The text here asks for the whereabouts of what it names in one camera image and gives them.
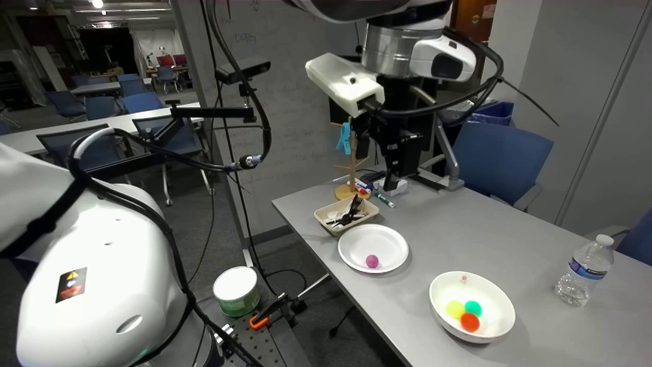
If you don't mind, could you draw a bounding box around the monitor on arm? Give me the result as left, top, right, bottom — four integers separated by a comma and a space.
328, 96, 466, 194

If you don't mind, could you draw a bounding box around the white paper plate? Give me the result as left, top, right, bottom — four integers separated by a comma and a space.
338, 223, 410, 274

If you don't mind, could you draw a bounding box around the white bowl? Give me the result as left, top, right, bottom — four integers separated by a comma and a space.
429, 271, 516, 344

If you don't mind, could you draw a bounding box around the blue clothes peg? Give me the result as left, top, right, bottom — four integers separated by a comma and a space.
335, 122, 352, 155

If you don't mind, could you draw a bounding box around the small white box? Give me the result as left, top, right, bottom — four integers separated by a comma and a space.
386, 178, 410, 198

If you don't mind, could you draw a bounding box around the wooden mug tree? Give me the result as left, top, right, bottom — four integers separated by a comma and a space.
330, 120, 373, 201

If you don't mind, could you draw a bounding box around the blue bin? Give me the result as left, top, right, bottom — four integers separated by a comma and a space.
468, 101, 515, 127

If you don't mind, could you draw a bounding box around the beige tray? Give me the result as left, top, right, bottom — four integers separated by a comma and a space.
314, 196, 381, 237

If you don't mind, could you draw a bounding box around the blue chair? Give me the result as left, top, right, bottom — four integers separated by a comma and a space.
585, 208, 652, 267
450, 120, 555, 213

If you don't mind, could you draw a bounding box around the heap of plastic cutlery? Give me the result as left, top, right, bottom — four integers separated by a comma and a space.
324, 194, 365, 228

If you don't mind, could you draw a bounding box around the brown door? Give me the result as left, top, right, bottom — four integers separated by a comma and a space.
450, 0, 498, 44

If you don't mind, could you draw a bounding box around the orange and black clamp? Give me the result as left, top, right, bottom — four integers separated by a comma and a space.
248, 293, 307, 330

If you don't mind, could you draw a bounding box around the clear water bottle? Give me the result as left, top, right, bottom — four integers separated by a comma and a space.
555, 234, 616, 307

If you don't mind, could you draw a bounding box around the green can with white lid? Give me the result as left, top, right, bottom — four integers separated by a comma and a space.
212, 266, 261, 318

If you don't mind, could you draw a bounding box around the row of blue chairs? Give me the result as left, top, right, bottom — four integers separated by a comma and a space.
47, 73, 165, 121

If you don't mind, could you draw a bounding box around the long white table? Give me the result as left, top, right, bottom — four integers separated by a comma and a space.
0, 101, 204, 156

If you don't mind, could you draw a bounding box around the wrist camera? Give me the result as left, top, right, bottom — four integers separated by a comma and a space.
305, 53, 386, 119

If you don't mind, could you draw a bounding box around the camera on mount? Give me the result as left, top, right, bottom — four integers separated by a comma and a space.
153, 57, 272, 148

